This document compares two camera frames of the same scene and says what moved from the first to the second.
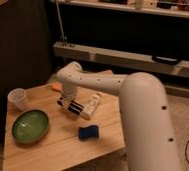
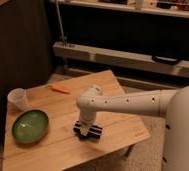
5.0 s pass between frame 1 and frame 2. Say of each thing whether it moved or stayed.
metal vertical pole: stayed
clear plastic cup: stayed
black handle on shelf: stayed
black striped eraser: moved
